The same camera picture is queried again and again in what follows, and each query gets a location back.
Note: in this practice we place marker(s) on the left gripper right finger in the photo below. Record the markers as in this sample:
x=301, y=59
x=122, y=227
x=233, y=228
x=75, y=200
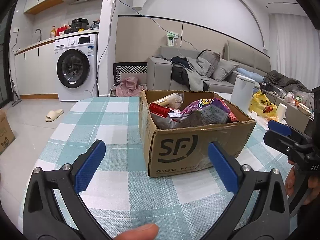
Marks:
x=258, y=208

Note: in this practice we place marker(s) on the red box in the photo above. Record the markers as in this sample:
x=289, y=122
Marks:
x=61, y=30

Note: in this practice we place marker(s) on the yellow bottle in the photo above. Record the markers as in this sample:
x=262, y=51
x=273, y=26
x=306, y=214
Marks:
x=53, y=32

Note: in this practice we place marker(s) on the pink cloth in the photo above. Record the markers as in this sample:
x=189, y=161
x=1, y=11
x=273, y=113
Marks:
x=129, y=87

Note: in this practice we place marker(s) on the purple snack bag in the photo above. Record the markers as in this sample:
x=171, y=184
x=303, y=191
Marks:
x=204, y=112

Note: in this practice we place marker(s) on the black glass door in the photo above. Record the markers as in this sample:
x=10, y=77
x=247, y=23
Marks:
x=6, y=92

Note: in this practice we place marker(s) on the right hand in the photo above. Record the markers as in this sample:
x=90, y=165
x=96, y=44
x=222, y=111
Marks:
x=313, y=185

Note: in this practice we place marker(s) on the small cardboard floor box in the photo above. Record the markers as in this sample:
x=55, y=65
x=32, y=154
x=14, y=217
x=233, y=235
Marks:
x=6, y=134

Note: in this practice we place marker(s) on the brown cardboard box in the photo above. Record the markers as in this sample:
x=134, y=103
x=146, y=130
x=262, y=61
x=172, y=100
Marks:
x=169, y=152

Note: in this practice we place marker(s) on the white paper cup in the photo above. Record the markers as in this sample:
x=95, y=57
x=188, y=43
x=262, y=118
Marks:
x=281, y=111

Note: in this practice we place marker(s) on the white kitchen cabinet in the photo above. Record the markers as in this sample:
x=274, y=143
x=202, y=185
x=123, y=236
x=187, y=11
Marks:
x=36, y=72

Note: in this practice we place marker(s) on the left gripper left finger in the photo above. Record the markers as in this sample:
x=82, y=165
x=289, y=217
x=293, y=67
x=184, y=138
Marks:
x=53, y=208

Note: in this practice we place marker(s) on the white trash bin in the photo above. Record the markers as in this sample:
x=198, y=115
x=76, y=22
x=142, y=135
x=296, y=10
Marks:
x=242, y=92

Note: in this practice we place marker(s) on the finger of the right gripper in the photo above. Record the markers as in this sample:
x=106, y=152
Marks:
x=279, y=128

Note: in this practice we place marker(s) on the grey clothes pile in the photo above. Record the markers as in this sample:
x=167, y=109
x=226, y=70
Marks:
x=190, y=72

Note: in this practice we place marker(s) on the white curtain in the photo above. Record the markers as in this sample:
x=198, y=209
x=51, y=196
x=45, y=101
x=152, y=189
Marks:
x=294, y=48

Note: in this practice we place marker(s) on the black rice cooker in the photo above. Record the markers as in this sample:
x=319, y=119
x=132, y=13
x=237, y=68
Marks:
x=79, y=23

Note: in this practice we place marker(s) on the beige wafer packet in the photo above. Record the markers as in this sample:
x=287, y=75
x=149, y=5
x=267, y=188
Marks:
x=173, y=101

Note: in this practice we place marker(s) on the red black noodle packet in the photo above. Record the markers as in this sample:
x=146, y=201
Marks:
x=161, y=111

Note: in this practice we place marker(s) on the kitchen faucet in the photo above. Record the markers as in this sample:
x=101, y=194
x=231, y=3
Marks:
x=39, y=34

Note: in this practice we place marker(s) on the patterned laundry basket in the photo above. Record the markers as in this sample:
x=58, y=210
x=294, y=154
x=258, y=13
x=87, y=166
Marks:
x=122, y=70

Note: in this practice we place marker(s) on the yellow plastic bag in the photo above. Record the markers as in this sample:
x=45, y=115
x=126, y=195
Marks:
x=261, y=105

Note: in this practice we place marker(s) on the grey sofa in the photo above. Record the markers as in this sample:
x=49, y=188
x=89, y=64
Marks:
x=160, y=66

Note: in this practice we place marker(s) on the white power strip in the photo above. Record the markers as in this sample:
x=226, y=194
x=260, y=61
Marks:
x=171, y=38

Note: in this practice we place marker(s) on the light blue pillow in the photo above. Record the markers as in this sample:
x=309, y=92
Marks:
x=254, y=76

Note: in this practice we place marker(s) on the beige slipper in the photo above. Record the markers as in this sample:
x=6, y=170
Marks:
x=53, y=115

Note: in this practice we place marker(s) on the left hand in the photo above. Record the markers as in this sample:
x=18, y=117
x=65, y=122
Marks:
x=145, y=232

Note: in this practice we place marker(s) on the white washing machine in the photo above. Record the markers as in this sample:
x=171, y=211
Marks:
x=76, y=67

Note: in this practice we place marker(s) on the grey square cushion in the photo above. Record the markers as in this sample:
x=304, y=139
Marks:
x=223, y=70

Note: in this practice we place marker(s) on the dark green jacket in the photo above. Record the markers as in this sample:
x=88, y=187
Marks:
x=288, y=84

